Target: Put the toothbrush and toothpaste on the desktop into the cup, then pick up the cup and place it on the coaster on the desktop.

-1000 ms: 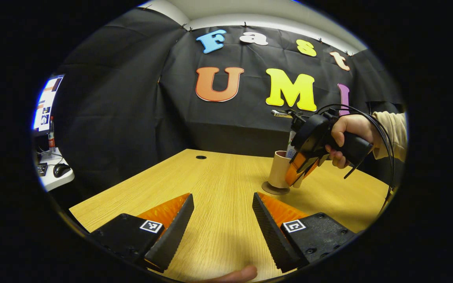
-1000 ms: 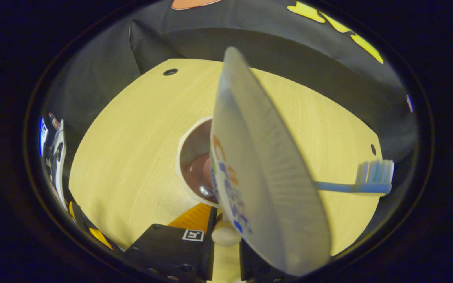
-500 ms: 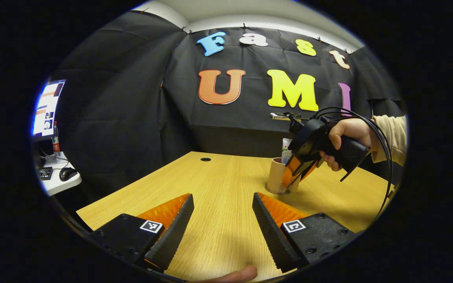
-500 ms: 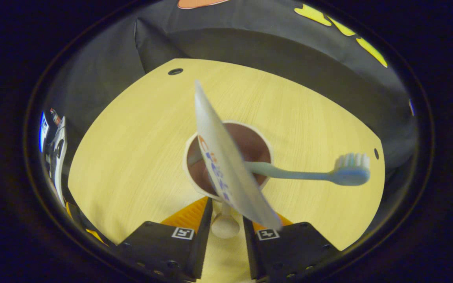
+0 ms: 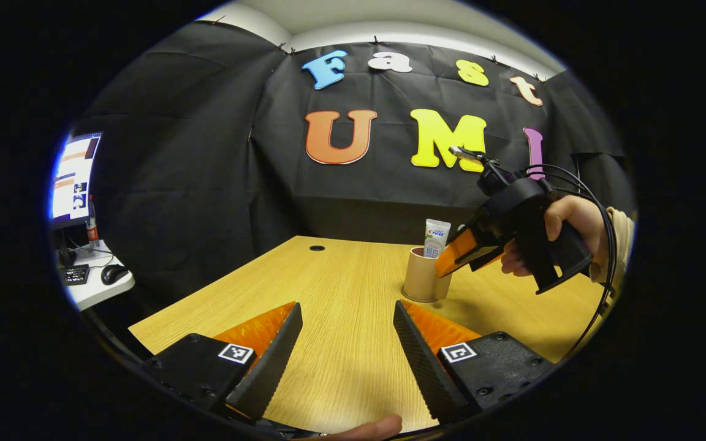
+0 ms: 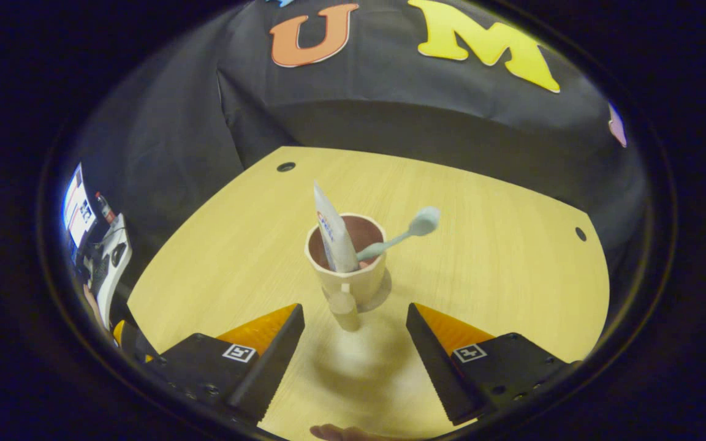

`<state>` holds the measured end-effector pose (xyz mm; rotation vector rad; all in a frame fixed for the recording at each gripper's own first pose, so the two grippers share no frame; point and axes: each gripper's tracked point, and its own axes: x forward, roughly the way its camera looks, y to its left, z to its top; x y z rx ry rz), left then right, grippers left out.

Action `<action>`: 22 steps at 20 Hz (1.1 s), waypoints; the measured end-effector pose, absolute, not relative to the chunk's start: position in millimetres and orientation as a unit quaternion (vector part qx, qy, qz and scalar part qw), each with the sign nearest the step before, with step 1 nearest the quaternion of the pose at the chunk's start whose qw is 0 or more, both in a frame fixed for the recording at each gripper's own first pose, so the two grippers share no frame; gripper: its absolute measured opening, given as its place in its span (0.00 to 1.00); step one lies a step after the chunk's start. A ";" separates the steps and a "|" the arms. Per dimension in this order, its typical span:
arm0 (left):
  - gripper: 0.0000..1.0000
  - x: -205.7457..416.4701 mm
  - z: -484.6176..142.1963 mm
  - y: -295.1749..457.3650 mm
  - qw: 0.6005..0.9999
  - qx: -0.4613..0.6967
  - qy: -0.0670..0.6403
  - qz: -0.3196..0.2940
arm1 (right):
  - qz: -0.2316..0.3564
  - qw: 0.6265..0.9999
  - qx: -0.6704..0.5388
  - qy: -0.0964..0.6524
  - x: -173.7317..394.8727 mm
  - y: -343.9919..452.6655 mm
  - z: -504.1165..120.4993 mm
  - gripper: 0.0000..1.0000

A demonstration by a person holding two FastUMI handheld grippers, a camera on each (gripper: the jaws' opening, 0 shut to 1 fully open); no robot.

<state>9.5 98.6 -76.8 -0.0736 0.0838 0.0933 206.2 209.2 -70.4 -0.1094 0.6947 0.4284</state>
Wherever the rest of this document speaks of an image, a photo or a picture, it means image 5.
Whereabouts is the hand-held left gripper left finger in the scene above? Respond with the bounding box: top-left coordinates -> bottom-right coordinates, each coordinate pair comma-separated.
142,301 -> 303,423

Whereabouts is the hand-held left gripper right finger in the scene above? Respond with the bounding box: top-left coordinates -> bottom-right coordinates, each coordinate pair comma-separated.
393,300 -> 556,424

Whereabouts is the white toothpaste tube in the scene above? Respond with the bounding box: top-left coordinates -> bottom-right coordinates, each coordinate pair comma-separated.
423,219 -> 452,259

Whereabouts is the beige cup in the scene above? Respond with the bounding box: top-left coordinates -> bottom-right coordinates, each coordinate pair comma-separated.
401,246 -> 453,303

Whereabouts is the wooden desktop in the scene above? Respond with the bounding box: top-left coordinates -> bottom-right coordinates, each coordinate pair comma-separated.
128,236 -> 605,434

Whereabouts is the white side table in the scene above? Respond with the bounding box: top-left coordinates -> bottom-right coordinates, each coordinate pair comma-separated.
62,240 -> 136,312

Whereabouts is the black backdrop cloth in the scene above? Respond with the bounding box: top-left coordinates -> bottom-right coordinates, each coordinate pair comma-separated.
74,21 -> 636,313

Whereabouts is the red bottle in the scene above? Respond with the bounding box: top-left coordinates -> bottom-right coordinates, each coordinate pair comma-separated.
86,196 -> 100,246

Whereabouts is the computer monitor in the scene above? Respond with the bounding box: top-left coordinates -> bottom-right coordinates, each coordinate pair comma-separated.
50,132 -> 102,230

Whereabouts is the black cable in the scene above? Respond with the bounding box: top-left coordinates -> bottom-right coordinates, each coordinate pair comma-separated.
525,164 -> 617,362

